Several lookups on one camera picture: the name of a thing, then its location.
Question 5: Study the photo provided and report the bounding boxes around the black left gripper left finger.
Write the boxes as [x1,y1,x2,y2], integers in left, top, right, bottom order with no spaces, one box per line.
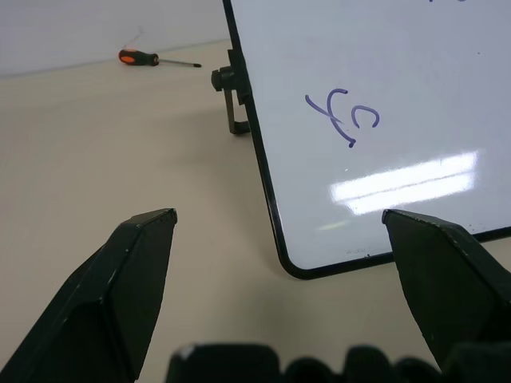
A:
[0,207,179,383]

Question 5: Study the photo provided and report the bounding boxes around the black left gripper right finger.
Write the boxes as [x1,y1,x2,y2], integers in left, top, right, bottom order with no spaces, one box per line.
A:
[381,208,511,373]

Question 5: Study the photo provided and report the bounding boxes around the black-framed whiteboard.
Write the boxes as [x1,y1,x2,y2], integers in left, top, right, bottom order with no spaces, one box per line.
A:
[221,0,511,280]

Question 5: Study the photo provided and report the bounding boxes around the orange and black screwdriver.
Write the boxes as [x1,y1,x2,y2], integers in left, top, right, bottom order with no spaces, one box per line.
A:
[118,48,203,69]

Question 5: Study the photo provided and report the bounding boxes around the black whiteboard side bracket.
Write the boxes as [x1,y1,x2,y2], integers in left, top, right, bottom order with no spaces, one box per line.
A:
[210,49,253,136]

